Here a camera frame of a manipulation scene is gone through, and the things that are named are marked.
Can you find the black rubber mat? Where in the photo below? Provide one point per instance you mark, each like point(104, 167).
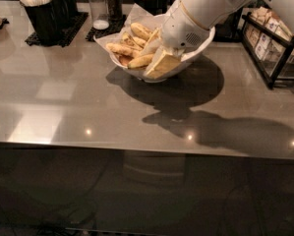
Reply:
point(49, 34)
point(114, 27)

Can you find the white ceramic bowl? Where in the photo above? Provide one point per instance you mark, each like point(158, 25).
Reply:
point(151, 22)

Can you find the left yellow banana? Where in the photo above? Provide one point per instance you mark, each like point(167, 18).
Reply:
point(123, 49)

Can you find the middle yellow banana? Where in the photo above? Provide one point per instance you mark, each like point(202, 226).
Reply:
point(139, 41)

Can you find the black rubber mat centre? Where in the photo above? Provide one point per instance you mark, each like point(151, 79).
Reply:
point(114, 27)

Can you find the black rubber mat left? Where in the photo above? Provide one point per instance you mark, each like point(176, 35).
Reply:
point(49, 34)

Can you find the glass pepper shaker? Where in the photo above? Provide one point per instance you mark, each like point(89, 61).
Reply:
point(114, 8)

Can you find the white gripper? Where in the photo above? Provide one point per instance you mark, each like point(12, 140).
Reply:
point(180, 30)

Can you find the black condiment packet rack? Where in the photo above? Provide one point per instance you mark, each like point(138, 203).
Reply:
point(270, 44)

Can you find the front yellow banana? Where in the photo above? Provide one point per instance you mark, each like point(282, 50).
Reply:
point(140, 62)

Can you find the glass salt shaker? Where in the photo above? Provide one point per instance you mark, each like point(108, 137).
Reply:
point(98, 13)

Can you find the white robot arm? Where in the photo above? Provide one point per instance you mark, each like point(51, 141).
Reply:
point(207, 13)

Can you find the spotted yellow banana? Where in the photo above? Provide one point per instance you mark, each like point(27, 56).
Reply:
point(141, 31)

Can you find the black napkin holder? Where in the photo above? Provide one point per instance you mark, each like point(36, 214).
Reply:
point(227, 29)

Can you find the white paper bowl liner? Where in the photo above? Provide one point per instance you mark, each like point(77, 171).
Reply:
point(136, 10)

